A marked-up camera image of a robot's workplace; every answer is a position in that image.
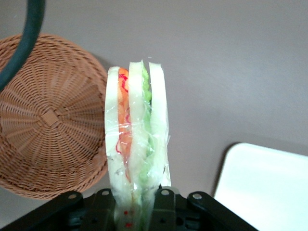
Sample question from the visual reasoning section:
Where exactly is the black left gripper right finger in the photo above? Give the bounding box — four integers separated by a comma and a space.
150, 186, 259, 231

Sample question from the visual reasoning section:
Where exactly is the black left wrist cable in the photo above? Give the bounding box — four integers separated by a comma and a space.
0, 0, 46, 92

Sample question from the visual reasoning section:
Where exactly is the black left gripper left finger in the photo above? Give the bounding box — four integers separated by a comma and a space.
0, 189, 117, 231

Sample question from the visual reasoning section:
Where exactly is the round brown wicker basket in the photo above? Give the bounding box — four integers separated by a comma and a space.
0, 33, 109, 200

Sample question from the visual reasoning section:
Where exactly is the white plastic tray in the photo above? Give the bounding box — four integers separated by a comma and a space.
213, 142, 308, 231

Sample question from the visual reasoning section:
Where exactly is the plastic-wrapped sandwich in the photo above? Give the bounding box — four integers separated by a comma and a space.
104, 59, 172, 231

